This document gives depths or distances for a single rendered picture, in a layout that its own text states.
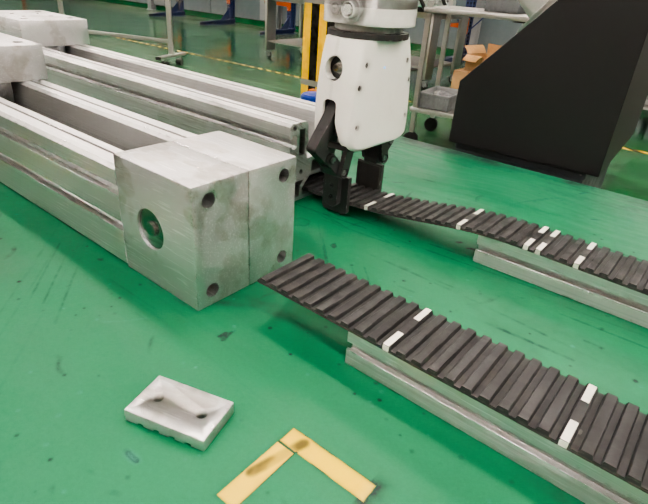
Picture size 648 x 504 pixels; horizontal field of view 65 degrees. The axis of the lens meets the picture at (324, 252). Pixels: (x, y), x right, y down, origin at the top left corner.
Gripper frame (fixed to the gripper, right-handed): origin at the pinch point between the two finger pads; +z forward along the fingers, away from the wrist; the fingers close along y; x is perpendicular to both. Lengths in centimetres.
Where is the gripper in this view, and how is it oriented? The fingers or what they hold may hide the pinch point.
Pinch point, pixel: (353, 186)
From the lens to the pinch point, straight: 55.0
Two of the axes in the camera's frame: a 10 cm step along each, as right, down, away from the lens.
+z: -0.6, 8.8, 4.8
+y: 6.4, -3.3, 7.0
